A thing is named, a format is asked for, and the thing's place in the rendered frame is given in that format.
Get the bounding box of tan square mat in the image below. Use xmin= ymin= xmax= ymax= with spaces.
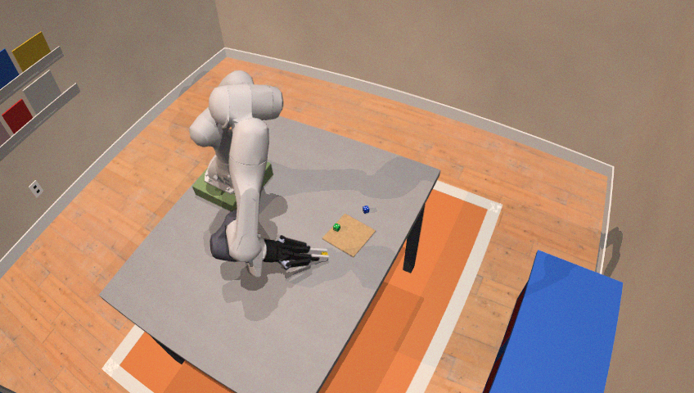
xmin=322 ymin=214 xmax=376 ymax=257

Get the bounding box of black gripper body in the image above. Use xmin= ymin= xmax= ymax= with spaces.
xmin=263 ymin=239 xmax=290 ymax=264

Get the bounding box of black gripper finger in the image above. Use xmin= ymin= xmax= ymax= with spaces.
xmin=278 ymin=235 xmax=327 ymax=255
xmin=279 ymin=251 xmax=329 ymax=269

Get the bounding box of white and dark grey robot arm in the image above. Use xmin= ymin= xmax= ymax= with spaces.
xmin=189 ymin=70 xmax=284 ymax=277

